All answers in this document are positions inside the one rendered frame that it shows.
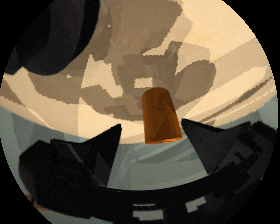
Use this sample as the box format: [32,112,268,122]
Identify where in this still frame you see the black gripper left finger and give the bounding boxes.
[50,123,121,187]

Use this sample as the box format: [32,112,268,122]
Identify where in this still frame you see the orange knob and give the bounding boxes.
[142,87,182,144]

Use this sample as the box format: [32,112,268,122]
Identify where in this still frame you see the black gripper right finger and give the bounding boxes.
[181,118,251,174]

